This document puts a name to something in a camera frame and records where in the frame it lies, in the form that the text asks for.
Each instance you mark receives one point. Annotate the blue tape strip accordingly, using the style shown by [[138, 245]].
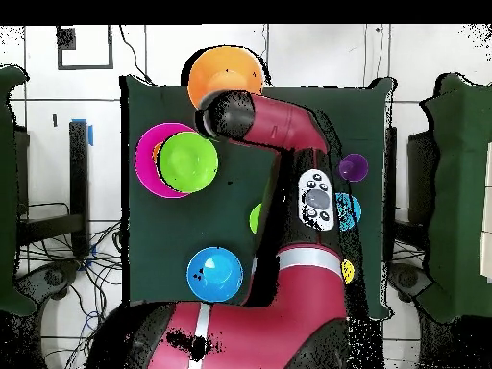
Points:
[[90, 135]]

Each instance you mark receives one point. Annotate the black square floor frame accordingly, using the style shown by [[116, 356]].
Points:
[[66, 38]]

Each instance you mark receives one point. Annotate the large pink bowl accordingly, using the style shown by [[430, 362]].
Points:
[[146, 169]]

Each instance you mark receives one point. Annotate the purple cup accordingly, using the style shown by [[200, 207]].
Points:
[[353, 168]]

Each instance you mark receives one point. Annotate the dark green tablecloth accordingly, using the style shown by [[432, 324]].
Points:
[[173, 230]]

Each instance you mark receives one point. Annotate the black metal frame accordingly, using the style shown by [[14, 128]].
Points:
[[78, 173]]

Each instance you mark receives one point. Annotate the small green bowl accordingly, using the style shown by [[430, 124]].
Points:
[[255, 219]]

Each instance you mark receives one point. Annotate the small light blue bowl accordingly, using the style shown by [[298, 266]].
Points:
[[351, 212]]

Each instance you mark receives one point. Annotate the yellow cup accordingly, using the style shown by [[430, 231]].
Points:
[[348, 272]]

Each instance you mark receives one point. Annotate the large orange bowl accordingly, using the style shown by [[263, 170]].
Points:
[[223, 69]]

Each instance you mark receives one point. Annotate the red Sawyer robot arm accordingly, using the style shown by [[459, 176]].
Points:
[[284, 123]]

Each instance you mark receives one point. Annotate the green cloth covered side table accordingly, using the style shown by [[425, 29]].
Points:
[[7, 192], [461, 192]]

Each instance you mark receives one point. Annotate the large green bowl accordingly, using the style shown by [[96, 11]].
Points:
[[188, 161]]

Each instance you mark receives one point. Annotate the dark grey chair base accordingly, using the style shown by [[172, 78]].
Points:
[[407, 278], [50, 278]]

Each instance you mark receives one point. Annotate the orange cup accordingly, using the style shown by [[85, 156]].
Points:
[[156, 150]]

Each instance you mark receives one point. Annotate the medium blue bowl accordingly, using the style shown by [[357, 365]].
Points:
[[215, 275]]

